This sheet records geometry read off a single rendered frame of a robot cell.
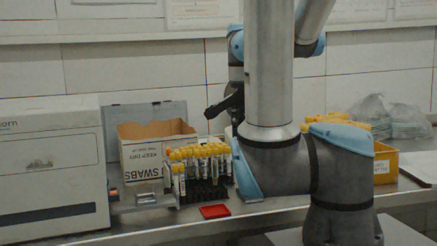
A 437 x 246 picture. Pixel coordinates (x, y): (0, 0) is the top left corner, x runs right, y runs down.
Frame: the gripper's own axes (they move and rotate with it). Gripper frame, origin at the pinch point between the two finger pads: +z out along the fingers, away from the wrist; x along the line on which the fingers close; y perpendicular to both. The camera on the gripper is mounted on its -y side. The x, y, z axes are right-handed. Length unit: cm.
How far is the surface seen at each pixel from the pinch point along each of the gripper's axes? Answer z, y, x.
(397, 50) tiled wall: -22, 62, 86
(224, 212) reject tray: 12.2, -2.6, -12.0
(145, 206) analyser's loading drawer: 8.4, -21.4, -17.7
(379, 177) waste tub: 9.9, 39.8, 10.2
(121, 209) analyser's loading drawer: 8.4, -26.7, -19.9
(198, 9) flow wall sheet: -42, -18, 51
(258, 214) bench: 12.8, 6.2, -11.8
